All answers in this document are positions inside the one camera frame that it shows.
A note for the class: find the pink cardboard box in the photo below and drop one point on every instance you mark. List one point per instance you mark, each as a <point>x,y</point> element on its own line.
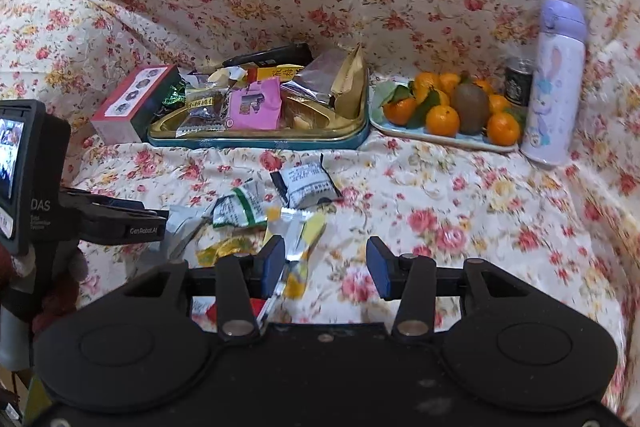
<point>130,102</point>

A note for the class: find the dark drink can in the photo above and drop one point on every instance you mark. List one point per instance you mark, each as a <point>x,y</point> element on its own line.
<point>517,84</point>

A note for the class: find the gold tray of snacks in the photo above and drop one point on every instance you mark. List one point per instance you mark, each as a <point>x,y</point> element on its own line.
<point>205,107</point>

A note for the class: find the brown kiwi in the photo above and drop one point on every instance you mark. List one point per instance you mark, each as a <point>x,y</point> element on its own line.
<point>471,109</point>

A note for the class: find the white green banded packet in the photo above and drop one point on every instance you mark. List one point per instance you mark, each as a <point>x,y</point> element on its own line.
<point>240,207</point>

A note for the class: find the orange white snack packet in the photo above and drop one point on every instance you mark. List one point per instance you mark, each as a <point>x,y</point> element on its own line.
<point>295,282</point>

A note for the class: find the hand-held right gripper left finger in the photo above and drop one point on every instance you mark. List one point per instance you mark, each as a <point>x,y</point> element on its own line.
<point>274,259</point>

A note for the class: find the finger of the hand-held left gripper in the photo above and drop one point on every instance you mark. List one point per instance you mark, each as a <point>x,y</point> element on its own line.
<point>130,227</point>
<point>100,202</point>

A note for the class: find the gold candy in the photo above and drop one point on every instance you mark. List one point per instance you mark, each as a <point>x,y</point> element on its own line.
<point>225,249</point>

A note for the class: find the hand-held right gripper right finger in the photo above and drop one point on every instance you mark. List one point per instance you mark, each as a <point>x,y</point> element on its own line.
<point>377,267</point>

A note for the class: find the yellow white snack packet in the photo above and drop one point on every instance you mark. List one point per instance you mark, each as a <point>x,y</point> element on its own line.
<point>295,232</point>

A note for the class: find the red white snack packet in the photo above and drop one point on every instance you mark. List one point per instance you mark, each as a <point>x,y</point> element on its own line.
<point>256,307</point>

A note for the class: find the white black printed packet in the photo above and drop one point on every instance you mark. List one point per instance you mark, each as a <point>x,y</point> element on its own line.
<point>307,187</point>

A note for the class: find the plain white snack packet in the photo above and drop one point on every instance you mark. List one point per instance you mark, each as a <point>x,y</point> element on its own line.
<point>185,222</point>

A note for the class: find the brown paper snack bag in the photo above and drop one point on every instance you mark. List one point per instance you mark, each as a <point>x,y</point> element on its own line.
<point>350,82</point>

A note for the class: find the white fruit tray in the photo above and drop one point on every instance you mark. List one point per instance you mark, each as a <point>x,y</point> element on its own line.
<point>450,141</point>

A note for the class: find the floral sofa cover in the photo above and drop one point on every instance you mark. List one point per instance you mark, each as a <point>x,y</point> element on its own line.
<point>450,207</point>

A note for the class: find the pink snack packet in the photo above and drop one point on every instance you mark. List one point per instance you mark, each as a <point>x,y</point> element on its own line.
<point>257,104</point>

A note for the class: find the purple thermos bottle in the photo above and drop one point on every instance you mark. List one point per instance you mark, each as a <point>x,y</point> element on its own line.
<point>552,97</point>

